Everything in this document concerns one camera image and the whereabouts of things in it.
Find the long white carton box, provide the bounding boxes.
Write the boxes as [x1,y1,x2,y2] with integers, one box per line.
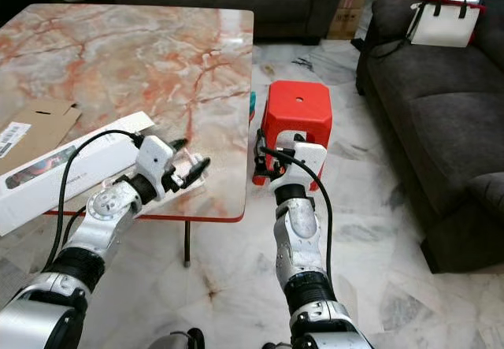
[0,111,157,237]

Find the red plastic stool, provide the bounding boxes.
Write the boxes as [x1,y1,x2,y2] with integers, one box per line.
[252,80,333,192]

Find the marble table with red rim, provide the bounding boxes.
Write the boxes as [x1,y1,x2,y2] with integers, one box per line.
[0,4,255,268]

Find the flat brown cardboard box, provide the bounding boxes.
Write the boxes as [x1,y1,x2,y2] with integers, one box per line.
[0,101,83,176]

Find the upright brown cardboard box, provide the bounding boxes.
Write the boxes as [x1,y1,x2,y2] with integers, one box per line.
[327,0,369,41]

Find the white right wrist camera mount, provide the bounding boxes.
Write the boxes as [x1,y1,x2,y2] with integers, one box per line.
[272,132,328,188]

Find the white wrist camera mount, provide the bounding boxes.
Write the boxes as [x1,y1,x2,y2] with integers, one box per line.
[136,134,177,190]
[272,132,328,188]

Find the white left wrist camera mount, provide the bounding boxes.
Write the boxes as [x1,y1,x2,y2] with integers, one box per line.
[136,134,177,190]

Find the white tote bag black handles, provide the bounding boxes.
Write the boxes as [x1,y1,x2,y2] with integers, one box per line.
[409,0,481,48]

